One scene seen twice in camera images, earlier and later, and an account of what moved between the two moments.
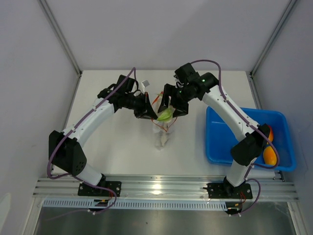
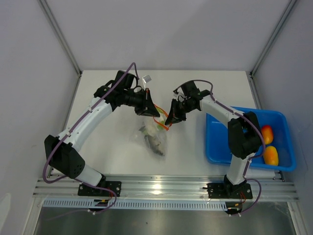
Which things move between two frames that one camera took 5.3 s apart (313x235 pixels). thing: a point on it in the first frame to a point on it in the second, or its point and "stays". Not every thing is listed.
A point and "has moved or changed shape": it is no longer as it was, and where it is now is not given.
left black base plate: x=87 y=190 stays
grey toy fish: x=161 y=137 to x=154 y=144
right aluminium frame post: x=278 y=26 stays
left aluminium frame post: x=60 y=35 stays
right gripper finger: x=181 y=105 to x=179 y=118
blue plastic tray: x=219 y=139 stays
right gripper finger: x=167 y=89 to x=173 y=111
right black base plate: x=224 y=190 stays
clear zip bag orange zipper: x=162 y=125 has moved or changed shape
